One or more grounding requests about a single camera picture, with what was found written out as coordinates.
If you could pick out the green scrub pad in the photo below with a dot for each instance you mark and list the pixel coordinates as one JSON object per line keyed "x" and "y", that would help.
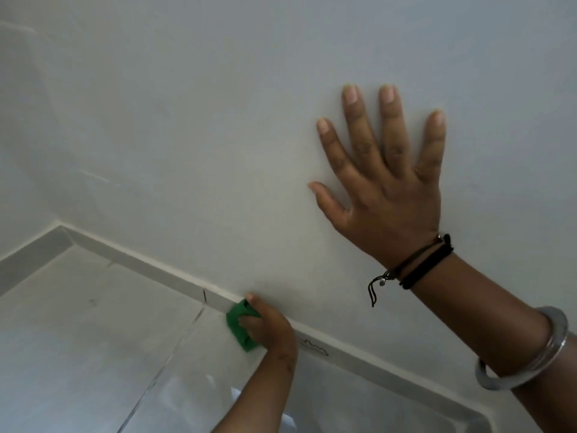
{"x": 236, "y": 326}

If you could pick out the silver metal bangle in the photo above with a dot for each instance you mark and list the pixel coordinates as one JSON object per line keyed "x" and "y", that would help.
{"x": 547, "y": 356}

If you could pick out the person's right forearm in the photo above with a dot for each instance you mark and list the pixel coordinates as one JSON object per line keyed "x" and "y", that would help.
{"x": 496, "y": 329}

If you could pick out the short grey skirting board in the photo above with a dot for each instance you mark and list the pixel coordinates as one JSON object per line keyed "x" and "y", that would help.
{"x": 31, "y": 263}

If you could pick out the person's left hand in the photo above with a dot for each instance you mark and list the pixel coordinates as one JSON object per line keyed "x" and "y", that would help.
{"x": 272, "y": 331}

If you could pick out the person's left forearm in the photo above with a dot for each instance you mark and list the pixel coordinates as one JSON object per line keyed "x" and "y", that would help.
{"x": 261, "y": 396}

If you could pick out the person's left fingers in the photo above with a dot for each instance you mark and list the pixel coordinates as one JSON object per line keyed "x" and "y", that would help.
{"x": 251, "y": 322}

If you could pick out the person's right middle finger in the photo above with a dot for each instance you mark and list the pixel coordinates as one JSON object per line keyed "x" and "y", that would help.
{"x": 362, "y": 130}

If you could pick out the long grey skirting board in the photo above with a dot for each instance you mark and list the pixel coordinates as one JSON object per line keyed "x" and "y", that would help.
{"x": 180, "y": 281}

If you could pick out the person's right hand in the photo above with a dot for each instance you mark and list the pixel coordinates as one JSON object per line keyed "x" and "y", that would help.
{"x": 390, "y": 207}

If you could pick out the person's right thumb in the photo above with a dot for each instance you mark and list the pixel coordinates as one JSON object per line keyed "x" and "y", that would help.
{"x": 328, "y": 200}

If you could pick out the person's right little finger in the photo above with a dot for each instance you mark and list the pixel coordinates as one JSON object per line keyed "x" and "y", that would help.
{"x": 432, "y": 146}

